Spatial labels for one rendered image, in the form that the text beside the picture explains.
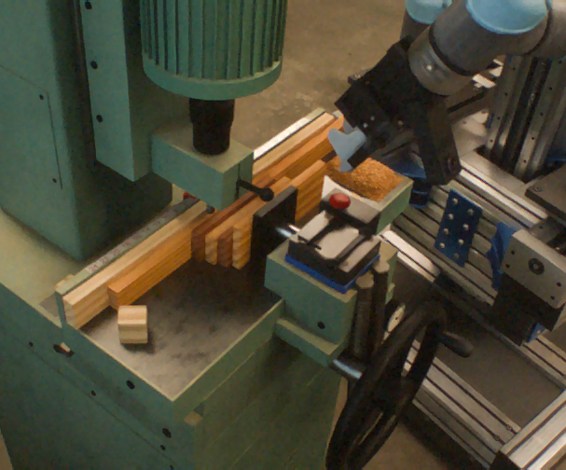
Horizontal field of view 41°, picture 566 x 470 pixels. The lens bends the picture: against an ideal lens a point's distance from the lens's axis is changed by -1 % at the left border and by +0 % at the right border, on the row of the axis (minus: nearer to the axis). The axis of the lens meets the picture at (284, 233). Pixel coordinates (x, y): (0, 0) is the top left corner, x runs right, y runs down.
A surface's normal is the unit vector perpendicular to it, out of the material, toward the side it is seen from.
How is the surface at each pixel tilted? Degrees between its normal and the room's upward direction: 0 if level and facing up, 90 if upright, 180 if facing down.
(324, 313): 90
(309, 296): 90
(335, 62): 0
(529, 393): 0
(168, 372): 0
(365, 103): 90
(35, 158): 90
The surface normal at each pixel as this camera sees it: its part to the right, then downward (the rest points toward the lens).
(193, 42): -0.19, 0.65
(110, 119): -0.60, 0.50
